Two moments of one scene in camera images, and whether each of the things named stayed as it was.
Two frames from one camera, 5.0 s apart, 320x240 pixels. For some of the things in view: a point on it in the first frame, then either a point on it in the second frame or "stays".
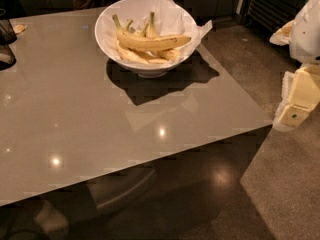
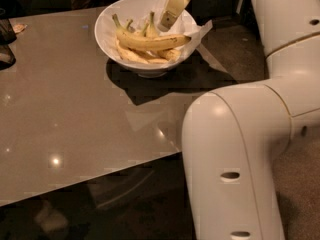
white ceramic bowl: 170,19 stays
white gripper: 306,34 → 174,4
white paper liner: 170,18 stays
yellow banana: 135,43 stays
